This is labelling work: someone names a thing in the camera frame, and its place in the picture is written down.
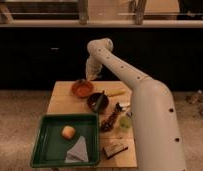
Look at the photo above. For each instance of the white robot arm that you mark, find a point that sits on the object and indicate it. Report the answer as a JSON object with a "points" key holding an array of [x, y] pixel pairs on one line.
{"points": [[155, 126]]}

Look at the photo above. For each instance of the dark brown bowl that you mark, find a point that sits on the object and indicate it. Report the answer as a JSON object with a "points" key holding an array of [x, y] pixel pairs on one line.
{"points": [[97, 102]]}

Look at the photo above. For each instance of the red bowl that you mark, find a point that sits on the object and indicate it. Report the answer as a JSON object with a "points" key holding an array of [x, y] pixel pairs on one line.
{"points": [[82, 88]]}

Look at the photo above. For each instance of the wooden table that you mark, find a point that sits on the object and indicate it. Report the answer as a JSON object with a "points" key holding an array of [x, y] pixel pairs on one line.
{"points": [[63, 101]]}

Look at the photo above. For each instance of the brown spotted toy giraffe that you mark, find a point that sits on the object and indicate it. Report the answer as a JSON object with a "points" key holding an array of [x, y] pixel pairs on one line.
{"points": [[108, 124]]}

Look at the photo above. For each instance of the orange round fruit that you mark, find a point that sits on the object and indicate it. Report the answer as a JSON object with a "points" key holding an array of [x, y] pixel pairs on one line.
{"points": [[68, 132]]}

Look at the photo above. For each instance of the grey folded cloth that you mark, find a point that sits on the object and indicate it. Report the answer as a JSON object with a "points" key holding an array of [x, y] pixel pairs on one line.
{"points": [[78, 153]]}

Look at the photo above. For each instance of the green plastic tray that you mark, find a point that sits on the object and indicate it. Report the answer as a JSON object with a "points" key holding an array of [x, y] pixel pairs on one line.
{"points": [[50, 146]]}

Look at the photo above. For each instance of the wooden railing shelf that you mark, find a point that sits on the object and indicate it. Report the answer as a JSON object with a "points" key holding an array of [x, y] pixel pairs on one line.
{"points": [[101, 12]]}

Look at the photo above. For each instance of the yellow handled tool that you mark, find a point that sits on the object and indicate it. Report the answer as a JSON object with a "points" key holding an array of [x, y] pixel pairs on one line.
{"points": [[115, 93]]}

